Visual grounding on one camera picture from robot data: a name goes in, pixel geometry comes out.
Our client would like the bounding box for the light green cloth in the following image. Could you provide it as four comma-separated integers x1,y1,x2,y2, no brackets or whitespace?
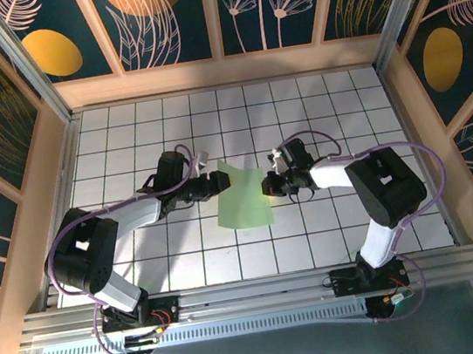
209,153,277,234

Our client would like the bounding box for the long aluminium base rail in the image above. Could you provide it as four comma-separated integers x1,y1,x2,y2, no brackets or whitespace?
14,243,473,349

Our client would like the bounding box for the aluminium side rail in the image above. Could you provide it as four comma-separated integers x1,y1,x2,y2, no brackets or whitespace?
17,112,107,311
377,59,467,252

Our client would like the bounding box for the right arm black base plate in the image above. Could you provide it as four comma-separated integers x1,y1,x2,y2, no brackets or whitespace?
327,258,412,299

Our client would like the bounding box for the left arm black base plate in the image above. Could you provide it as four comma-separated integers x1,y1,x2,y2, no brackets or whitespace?
99,294,183,336

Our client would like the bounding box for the white slotted cable duct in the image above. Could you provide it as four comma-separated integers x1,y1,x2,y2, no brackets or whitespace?
38,298,372,354

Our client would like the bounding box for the aluminium corner post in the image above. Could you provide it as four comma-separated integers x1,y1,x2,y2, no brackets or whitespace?
364,0,454,74
0,0,78,132

